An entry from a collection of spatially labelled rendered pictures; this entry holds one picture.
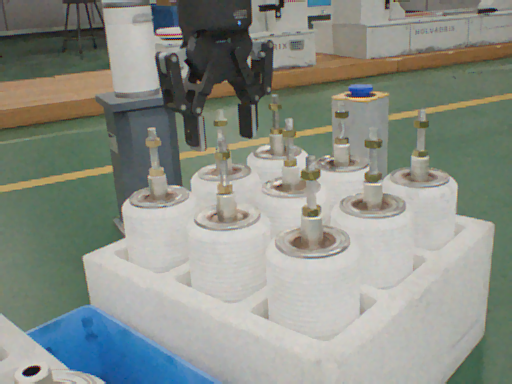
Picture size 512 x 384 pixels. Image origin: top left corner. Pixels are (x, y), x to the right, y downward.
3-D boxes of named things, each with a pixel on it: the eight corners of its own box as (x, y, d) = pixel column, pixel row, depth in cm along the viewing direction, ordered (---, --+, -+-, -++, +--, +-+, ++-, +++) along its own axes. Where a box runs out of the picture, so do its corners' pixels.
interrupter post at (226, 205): (212, 220, 66) (210, 193, 65) (229, 214, 67) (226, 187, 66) (225, 225, 64) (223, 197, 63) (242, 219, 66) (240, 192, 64)
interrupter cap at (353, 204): (384, 193, 71) (384, 188, 71) (419, 214, 64) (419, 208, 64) (328, 203, 69) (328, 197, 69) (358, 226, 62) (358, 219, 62)
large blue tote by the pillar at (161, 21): (153, 47, 540) (148, 6, 528) (193, 42, 560) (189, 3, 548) (175, 50, 500) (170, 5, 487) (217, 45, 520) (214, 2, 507)
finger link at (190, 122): (190, 95, 59) (194, 143, 61) (166, 100, 58) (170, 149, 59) (199, 97, 58) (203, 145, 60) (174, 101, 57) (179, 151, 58)
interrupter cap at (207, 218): (180, 221, 66) (180, 215, 66) (232, 203, 71) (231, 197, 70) (222, 239, 61) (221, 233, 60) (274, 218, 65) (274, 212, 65)
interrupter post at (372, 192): (376, 203, 68) (377, 176, 67) (387, 210, 66) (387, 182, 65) (358, 206, 67) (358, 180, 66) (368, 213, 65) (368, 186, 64)
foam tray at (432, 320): (101, 371, 81) (81, 255, 75) (276, 266, 108) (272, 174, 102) (335, 519, 56) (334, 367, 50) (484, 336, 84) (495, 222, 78)
